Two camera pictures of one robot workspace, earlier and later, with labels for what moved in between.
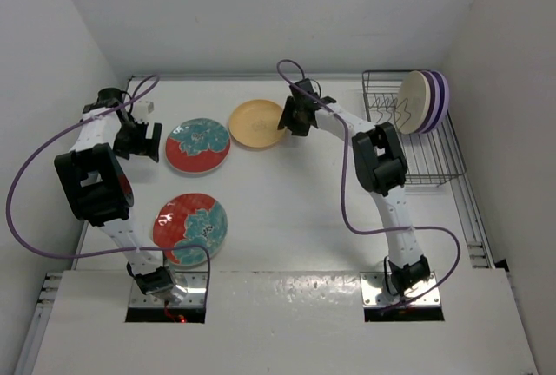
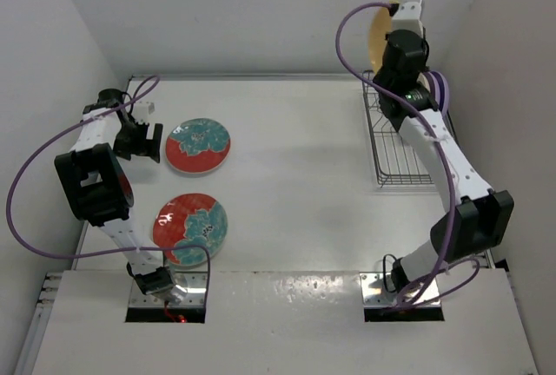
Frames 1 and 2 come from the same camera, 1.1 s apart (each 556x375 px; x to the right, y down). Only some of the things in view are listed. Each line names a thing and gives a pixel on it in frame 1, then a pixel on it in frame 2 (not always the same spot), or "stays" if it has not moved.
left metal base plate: x=196 y=283 stays
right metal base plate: x=374 y=292 stays
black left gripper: x=144 y=147 stays
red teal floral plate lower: x=189 y=219 stays
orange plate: x=254 y=123 to x=380 y=25
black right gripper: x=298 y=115 to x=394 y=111
